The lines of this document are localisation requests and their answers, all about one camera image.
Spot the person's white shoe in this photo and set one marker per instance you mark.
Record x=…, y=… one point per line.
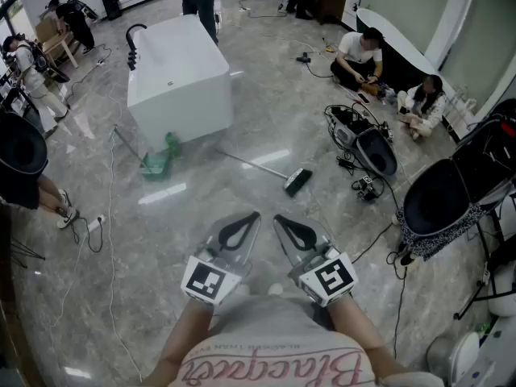
x=275, y=289
x=243, y=290

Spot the dark wooden cabinet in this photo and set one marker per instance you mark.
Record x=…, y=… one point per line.
x=331, y=4

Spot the black power adapter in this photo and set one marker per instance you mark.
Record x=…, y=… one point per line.
x=346, y=162

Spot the black box cabinet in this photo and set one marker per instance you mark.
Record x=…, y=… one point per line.
x=110, y=2

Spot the person's left white shoe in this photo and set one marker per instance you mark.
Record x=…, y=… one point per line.
x=243, y=290

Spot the person's right white shoe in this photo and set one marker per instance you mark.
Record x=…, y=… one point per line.
x=275, y=289

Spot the white power strip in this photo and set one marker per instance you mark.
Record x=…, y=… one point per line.
x=96, y=223

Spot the white rectangular bathtub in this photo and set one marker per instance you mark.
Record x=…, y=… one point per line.
x=177, y=75

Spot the person's right forearm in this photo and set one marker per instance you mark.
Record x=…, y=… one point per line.
x=359, y=329

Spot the spare hand-held gripper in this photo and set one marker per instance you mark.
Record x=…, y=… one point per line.
x=366, y=188

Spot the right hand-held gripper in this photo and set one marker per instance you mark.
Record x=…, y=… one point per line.
x=330, y=278

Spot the white toilet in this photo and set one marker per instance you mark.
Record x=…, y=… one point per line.
x=459, y=357

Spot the person's grey printed shirt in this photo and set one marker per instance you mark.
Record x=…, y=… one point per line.
x=274, y=337

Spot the black smartphone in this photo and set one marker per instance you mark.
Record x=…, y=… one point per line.
x=363, y=98

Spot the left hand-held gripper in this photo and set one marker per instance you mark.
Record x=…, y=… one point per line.
x=207, y=280

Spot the green brush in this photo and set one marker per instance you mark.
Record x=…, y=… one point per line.
x=173, y=143

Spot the person's left forearm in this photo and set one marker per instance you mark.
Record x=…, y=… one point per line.
x=181, y=341

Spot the black bathtub faucet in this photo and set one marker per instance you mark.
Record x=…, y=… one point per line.
x=131, y=51

